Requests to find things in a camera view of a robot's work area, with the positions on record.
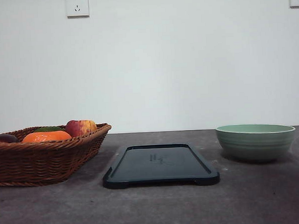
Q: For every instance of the green ceramic bowl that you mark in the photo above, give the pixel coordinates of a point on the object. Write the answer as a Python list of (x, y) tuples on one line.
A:
[(253, 142)]

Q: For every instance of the brown wicker basket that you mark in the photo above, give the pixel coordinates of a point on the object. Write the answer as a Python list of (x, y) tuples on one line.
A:
[(27, 164)]

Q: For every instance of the dark blue rectangular tray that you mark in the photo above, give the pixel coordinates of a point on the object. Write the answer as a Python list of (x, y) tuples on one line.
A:
[(141, 165)]

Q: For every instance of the red yellow apple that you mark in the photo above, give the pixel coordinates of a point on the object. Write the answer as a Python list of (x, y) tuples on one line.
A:
[(80, 127)]

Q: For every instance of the green avocado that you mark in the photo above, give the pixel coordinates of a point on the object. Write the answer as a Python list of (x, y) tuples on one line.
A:
[(49, 128)]

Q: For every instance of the orange tangerine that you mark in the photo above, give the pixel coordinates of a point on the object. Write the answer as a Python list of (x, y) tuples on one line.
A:
[(46, 136)]

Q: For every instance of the dark purple eggplant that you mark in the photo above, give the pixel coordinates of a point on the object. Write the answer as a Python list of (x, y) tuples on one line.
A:
[(8, 138)]

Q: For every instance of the white wall socket left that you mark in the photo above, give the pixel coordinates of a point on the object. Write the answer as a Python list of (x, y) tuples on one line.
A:
[(77, 9)]

